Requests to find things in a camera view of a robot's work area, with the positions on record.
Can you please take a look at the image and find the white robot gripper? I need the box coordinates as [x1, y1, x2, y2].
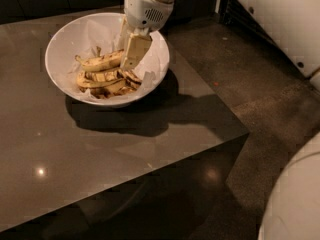
[116, 0, 174, 70]

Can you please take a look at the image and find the spotted yellow banana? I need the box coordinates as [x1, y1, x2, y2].
[75, 50, 123, 72]

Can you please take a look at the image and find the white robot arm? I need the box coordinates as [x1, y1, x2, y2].
[113, 0, 319, 240]

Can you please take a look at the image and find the right lower bruised banana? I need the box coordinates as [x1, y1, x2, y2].
[118, 69, 142, 95]

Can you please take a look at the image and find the lower front yellow banana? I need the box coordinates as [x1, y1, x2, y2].
[76, 69, 126, 96]

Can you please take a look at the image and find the white ceramic bowl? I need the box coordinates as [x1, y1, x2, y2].
[44, 12, 170, 109]

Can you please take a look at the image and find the white paper liner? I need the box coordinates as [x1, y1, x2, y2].
[62, 18, 169, 107]

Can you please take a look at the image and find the dark metal rack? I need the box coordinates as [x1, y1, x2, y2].
[215, 0, 276, 46]

